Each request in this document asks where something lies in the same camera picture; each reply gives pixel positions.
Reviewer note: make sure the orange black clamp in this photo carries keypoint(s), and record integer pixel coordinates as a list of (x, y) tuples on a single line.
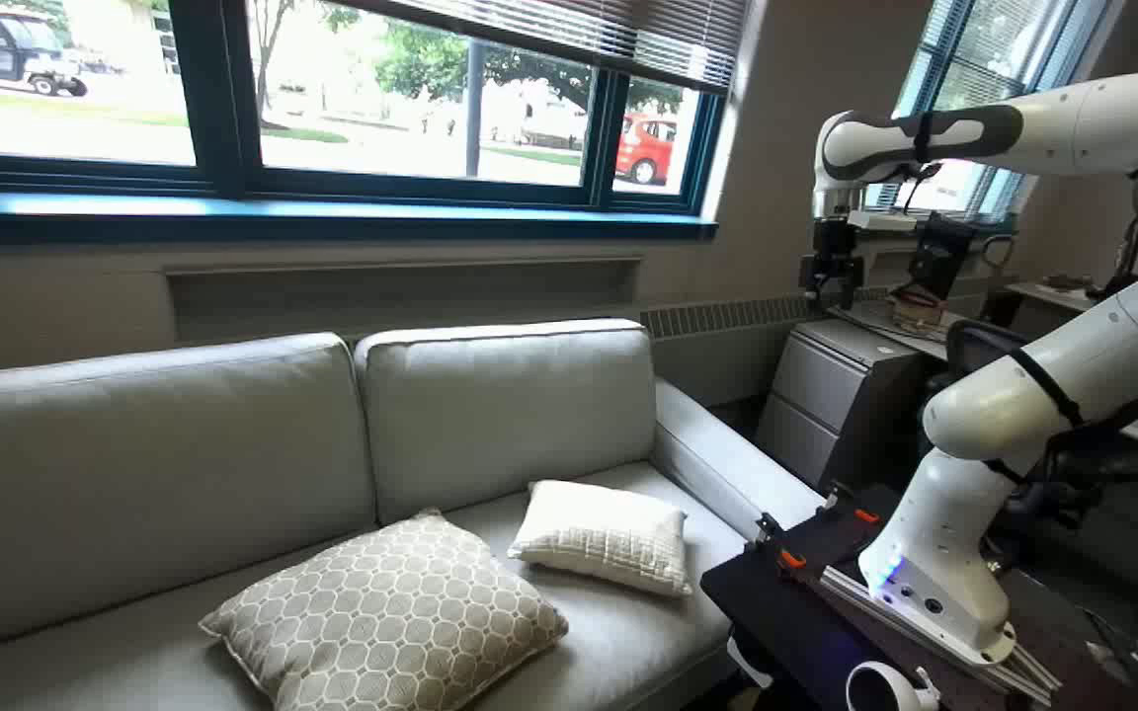
[(791, 558), (866, 516)]

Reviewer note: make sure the black computer monitor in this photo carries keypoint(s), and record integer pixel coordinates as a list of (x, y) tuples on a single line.
[(944, 254)]

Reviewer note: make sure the small white ribbed pillow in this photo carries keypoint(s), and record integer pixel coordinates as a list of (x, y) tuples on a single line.
[(601, 536)]

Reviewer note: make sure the beige octagon patterned pillow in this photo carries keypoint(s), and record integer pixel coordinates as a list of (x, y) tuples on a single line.
[(386, 617)]

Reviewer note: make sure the grey fabric sofa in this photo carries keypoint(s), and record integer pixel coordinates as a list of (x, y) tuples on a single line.
[(135, 458)]

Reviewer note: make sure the grey filing cabinet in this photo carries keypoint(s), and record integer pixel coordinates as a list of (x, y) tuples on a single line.
[(838, 396)]

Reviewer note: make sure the teal framed wide window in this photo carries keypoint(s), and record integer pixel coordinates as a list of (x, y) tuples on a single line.
[(219, 104)]

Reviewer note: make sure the white mug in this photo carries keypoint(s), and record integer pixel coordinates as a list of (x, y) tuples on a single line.
[(888, 687)]

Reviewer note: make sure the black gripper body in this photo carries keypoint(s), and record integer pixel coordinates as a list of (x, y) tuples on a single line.
[(832, 254)]

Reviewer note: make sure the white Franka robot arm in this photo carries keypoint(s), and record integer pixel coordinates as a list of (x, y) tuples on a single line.
[(1096, 358)]

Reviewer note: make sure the light blue framed window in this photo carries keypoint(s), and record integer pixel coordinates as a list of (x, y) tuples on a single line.
[(977, 79)]

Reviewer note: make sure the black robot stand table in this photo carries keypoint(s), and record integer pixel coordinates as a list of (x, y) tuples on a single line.
[(791, 617)]

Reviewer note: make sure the red vehicle outside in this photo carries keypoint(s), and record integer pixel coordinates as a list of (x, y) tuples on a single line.
[(647, 147)]

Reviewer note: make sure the dark SUV outside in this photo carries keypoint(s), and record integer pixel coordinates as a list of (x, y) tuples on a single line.
[(11, 44)]

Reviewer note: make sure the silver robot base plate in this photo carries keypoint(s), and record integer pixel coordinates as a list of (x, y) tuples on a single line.
[(977, 651)]

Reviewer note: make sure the grey window blinds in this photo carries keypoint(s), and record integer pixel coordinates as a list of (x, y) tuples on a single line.
[(651, 33)]

